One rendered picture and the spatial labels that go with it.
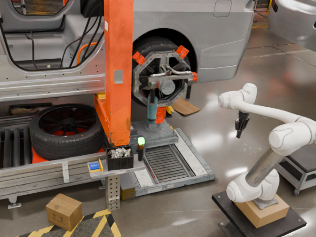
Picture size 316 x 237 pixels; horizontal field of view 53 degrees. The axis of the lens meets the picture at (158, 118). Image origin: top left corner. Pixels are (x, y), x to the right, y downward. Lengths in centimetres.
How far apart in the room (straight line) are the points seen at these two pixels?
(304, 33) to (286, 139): 312
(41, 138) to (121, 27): 119
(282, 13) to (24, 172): 398
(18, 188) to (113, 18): 154
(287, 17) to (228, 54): 189
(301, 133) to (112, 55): 127
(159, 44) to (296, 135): 153
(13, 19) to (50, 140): 207
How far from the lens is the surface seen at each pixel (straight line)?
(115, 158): 238
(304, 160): 318
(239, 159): 349
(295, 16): 486
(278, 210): 247
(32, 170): 269
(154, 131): 330
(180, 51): 287
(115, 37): 216
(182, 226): 270
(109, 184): 255
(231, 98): 215
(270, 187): 232
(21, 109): 424
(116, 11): 211
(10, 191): 282
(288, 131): 177
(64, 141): 270
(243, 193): 218
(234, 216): 246
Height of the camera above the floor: 206
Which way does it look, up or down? 31 degrees down
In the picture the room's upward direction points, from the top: 5 degrees clockwise
